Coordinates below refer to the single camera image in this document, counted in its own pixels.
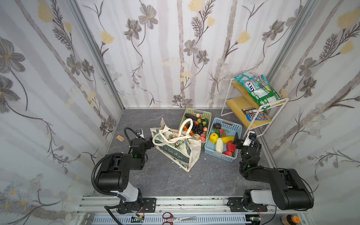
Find green snack bag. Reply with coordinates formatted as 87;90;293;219
235;72;281;110

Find white metal wooden shelf rack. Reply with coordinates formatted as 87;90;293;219
220;78;289;137

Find beige toy garlic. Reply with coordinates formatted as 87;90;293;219
193;134;201;140

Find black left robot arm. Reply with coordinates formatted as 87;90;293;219
91;138;154;208

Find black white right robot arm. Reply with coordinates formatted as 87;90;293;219
233;131;314;211

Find brown candy bag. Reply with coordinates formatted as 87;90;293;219
242;108;257;115

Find cream canvas grocery bag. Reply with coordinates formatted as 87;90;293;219
150;119;202;172

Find light green plastic basket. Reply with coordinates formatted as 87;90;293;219
180;108;212;148

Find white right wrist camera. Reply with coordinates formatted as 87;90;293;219
243;131;257;147

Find red handled scissors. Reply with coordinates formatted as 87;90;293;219
162;212;196;225

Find black toy grapes bunch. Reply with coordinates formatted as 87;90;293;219
190;123;203;135

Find light blue plastic basket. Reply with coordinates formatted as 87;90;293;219
204;117;242;162

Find small tan card box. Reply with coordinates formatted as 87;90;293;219
116;135;125;142

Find dark brown toy fruit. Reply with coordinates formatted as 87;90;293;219
213;123;222;130

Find black corrugated cable conduit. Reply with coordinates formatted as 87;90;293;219
90;127;141;225

